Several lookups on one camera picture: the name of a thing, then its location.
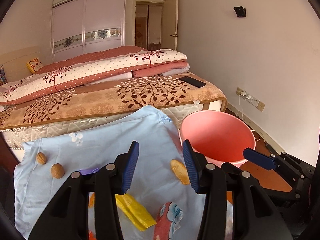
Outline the white charger cable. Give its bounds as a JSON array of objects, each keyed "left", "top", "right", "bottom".
[{"left": 235, "top": 94, "right": 262, "bottom": 143}]

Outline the walnut near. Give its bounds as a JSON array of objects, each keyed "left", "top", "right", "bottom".
[{"left": 50, "top": 163, "right": 65, "bottom": 179}]

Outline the cream wooden headboard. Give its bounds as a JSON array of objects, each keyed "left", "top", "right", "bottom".
[{"left": 0, "top": 46, "right": 40, "bottom": 82}]

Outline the brown leaf-pattern blanket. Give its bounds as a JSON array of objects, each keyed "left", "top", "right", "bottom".
[{"left": 1, "top": 75, "right": 227, "bottom": 130}]

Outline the walnut far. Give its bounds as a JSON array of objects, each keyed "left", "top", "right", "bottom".
[{"left": 36, "top": 152, "right": 47, "bottom": 165}]

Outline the yellow red pillow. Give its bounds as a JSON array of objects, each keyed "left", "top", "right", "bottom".
[{"left": 26, "top": 57, "right": 44, "bottom": 74}]

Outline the red orange plastic bag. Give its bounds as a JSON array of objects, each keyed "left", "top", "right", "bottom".
[{"left": 88, "top": 192, "right": 96, "bottom": 240}]

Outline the black smartphone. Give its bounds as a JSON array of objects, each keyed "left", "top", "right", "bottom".
[{"left": 179, "top": 76, "right": 206, "bottom": 88}]

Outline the light blue cloth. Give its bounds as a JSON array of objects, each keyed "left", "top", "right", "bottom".
[{"left": 14, "top": 106, "right": 205, "bottom": 239}]

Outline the cream room door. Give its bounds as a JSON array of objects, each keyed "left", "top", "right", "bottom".
[{"left": 161, "top": 0, "right": 178, "bottom": 50}]

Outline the purple face mask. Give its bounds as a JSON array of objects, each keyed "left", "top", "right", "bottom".
[{"left": 79, "top": 168, "right": 100, "bottom": 176}]

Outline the pink folded blanket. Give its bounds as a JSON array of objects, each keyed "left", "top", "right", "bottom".
[{"left": 132, "top": 61, "right": 190, "bottom": 78}]

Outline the white sliding wardrobe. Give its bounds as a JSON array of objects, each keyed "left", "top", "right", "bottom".
[{"left": 51, "top": 0, "right": 181, "bottom": 63}]

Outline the wall socket strip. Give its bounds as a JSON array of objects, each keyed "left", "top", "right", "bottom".
[{"left": 236, "top": 88, "right": 265, "bottom": 112}]

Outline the pink plastic bucket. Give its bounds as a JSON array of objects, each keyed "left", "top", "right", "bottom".
[{"left": 180, "top": 110, "right": 256, "bottom": 167}]

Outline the bread slice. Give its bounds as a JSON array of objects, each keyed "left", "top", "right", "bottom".
[{"left": 170, "top": 159, "right": 190, "bottom": 185}]

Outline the walnut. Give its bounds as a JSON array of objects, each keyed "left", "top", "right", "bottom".
[
  {"left": 50, "top": 163, "right": 65, "bottom": 179},
  {"left": 36, "top": 152, "right": 47, "bottom": 165}
]

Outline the black wall bracket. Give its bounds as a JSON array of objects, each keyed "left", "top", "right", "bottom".
[{"left": 233, "top": 6, "right": 246, "bottom": 18}]

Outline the red cloud-print wrapper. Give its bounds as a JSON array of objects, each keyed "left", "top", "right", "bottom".
[{"left": 153, "top": 202, "right": 183, "bottom": 240}]

